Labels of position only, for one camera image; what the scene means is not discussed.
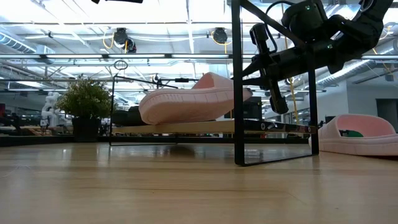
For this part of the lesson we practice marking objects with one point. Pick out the pink rubber slide sandal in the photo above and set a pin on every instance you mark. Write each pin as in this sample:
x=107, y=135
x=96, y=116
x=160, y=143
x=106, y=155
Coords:
x=367, y=146
x=186, y=105

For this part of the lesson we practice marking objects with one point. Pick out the white robot figure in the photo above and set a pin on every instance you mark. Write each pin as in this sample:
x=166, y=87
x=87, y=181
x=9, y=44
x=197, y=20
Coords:
x=51, y=102

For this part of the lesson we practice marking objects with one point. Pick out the green potted plant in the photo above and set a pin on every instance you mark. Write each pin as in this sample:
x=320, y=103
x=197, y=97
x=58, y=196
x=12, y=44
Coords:
x=85, y=99

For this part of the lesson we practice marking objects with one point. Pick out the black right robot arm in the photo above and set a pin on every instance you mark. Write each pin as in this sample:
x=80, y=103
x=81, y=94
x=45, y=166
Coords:
x=357, y=34

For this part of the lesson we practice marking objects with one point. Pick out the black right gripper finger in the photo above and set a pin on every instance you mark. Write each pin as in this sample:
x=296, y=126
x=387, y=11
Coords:
x=258, y=81
x=257, y=68

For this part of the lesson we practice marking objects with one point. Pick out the black perforated computer tower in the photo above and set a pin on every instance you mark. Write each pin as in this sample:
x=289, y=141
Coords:
x=253, y=109

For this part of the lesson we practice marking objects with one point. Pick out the black aluminium table frame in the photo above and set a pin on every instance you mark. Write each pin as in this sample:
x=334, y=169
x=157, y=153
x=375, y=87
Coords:
x=46, y=140

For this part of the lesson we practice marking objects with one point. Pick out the wooden shelf with black frame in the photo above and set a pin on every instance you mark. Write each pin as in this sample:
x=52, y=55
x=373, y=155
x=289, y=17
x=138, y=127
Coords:
x=192, y=127

